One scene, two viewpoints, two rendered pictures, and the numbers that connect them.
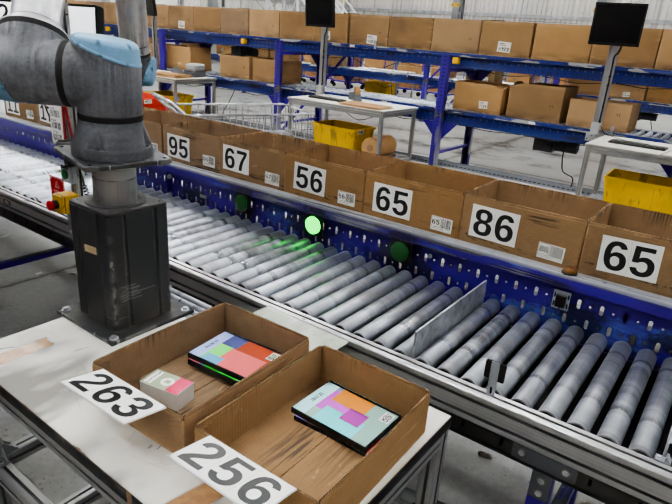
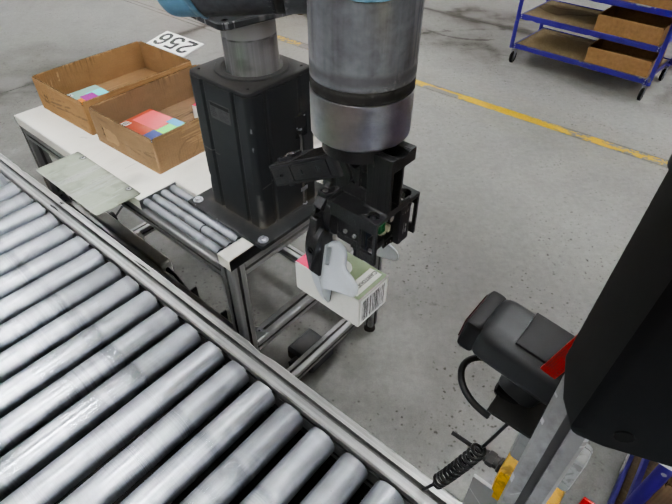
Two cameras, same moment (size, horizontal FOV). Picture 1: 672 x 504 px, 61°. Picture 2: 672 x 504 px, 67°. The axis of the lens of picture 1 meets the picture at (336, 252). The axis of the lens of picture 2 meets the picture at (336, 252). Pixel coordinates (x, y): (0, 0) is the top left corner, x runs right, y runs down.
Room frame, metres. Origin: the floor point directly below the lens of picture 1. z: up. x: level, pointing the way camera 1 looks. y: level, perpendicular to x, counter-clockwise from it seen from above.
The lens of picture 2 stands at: (2.38, 0.82, 1.48)
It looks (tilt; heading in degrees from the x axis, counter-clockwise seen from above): 42 degrees down; 185
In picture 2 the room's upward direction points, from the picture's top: straight up
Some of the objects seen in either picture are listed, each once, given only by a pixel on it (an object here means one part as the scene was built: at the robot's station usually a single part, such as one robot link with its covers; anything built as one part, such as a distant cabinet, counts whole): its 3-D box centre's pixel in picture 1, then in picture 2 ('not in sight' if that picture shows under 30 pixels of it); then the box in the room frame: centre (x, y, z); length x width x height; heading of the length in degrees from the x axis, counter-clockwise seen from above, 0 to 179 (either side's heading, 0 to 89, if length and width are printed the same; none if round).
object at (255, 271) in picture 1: (277, 264); (16, 359); (1.89, 0.20, 0.72); 0.52 x 0.05 x 0.05; 145
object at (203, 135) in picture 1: (213, 145); not in sight; (2.74, 0.63, 0.97); 0.39 x 0.29 x 0.17; 55
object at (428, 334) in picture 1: (452, 317); not in sight; (1.49, -0.35, 0.76); 0.46 x 0.01 x 0.09; 145
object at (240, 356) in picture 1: (237, 355); (153, 129); (1.16, 0.21, 0.79); 0.19 x 0.14 x 0.02; 60
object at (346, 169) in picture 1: (344, 176); not in sight; (2.29, -0.01, 0.96); 0.39 x 0.29 x 0.17; 55
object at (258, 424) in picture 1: (319, 428); (117, 83); (0.91, 0.01, 0.80); 0.38 x 0.28 x 0.10; 146
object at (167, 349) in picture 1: (207, 368); (180, 113); (1.08, 0.27, 0.80); 0.38 x 0.28 x 0.10; 146
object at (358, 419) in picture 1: (346, 413); (92, 102); (0.99, -0.05, 0.78); 0.19 x 0.14 x 0.02; 54
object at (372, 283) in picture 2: not in sight; (341, 281); (1.95, 0.79, 1.04); 0.10 x 0.06 x 0.05; 54
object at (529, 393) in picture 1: (550, 365); not in sight; (1.32, -0.59, 0.72); 0.52 x 0.05 x 0.05; 145
